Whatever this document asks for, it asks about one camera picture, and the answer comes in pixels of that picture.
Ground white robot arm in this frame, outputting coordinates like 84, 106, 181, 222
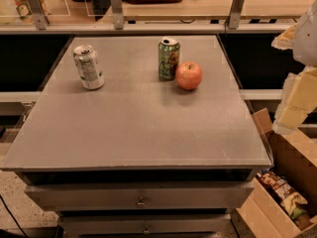
271, 1, 317, 135

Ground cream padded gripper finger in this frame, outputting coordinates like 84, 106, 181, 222
272, 66, 317, 135

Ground right metal bracket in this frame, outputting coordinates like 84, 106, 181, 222
226, 0, 245, 29

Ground black floor cable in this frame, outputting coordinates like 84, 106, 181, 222
0, 195, 29, 238

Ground lower drawer knob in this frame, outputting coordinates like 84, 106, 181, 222
143, 225, 151, 235

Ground cardboard box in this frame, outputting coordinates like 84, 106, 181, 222
238, 109, 317, 238

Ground middle metal bracket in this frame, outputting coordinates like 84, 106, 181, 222
110, 0, 124, 30

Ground snack bags in box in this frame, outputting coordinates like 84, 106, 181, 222
257, 171, 311, 230

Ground grey drawer cabinet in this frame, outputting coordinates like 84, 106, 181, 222
3, 35, 269, 238

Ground left metal bracket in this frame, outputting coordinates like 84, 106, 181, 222
27, 0, 50, 30

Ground upper drawer knob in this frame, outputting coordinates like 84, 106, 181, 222
136, 196, 147, 208

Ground white 7up soda can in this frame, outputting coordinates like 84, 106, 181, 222
73, 45, 104, 90

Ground metal bracket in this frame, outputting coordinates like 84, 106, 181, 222
226, 0, 245, 29
110, 0, 124, 30
27, 0, 50, 30

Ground drawer knob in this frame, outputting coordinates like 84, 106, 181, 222
143, 225, 151, 235
136, 196, 147, 208

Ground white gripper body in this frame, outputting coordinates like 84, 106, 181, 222
271, 25, 296, 50

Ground red apple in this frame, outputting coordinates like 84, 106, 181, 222
175, 61, 202, 90

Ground green soda can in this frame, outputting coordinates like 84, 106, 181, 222
158, 37, 180, 80

